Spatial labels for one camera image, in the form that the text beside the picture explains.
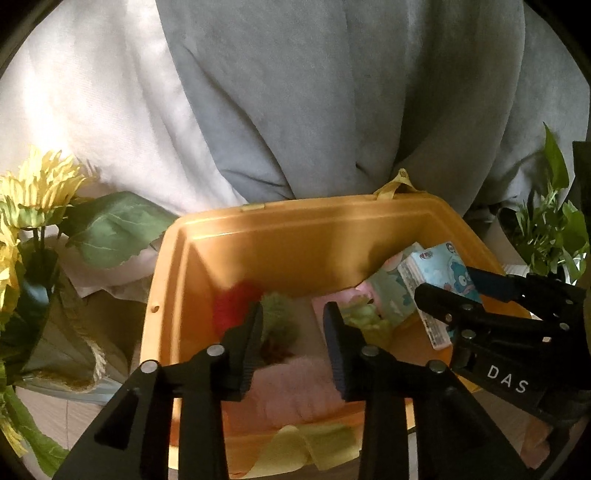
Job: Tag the orange plastic crate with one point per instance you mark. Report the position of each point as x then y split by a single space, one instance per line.
295 230

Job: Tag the pink printed handkerchief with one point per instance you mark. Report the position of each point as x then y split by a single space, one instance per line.
344 295

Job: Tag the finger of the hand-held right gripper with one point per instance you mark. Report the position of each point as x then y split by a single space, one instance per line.
494 284
438 300

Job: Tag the red pompom flower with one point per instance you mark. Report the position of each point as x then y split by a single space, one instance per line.
233 304

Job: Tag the sunflower bouquet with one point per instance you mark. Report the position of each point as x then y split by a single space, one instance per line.
37 189

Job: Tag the pale curtain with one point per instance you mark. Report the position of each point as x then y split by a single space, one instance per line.
92 115

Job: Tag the teal cartoon packet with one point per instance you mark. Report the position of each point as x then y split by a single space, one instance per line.
392 286

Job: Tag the grey curtain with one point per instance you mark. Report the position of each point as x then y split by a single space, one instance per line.
323 92

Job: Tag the pink fluffy towel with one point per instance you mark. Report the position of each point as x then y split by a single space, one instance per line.
286 387

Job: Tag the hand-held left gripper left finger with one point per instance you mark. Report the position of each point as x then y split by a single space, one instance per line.
247 355

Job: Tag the green potted plant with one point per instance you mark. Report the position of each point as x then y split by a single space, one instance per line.
549 221

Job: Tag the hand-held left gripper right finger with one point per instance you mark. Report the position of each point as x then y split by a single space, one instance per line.
334 355

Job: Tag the blue tissue pack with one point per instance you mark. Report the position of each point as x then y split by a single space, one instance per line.
429 277

